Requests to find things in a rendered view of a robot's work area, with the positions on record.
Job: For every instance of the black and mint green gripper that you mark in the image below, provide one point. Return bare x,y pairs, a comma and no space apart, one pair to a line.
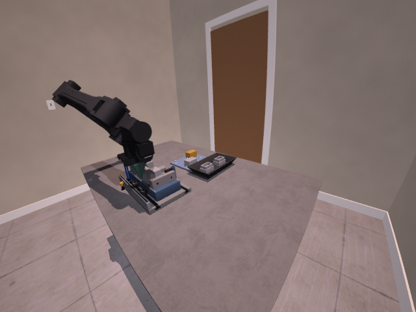
133,161

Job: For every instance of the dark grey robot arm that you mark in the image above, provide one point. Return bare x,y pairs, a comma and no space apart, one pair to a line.
107,111

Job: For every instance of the yellow block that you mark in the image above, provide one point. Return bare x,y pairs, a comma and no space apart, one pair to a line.
191,153

